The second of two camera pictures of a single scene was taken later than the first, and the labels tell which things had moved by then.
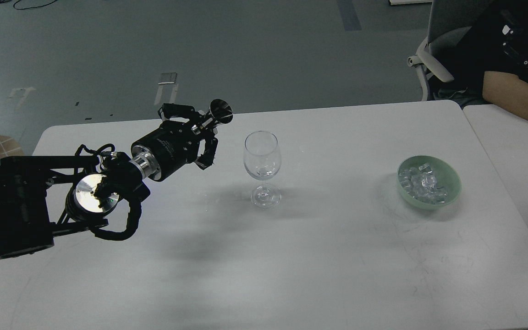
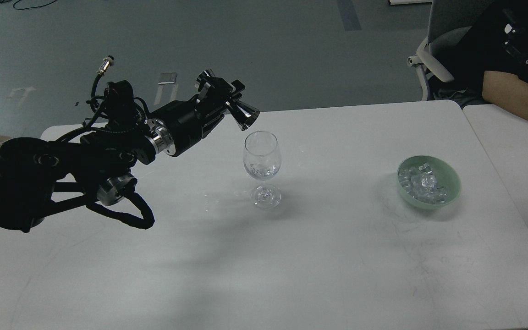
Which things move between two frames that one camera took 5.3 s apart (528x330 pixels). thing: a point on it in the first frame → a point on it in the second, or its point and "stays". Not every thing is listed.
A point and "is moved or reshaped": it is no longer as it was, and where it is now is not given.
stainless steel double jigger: [220, 112] is moved or reshaped
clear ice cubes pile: [420, 183] stays
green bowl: [428, 182] stays
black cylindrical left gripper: [170, 145] → [189, 121]
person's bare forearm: [507, 91] stays
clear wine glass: [262, 160] stays
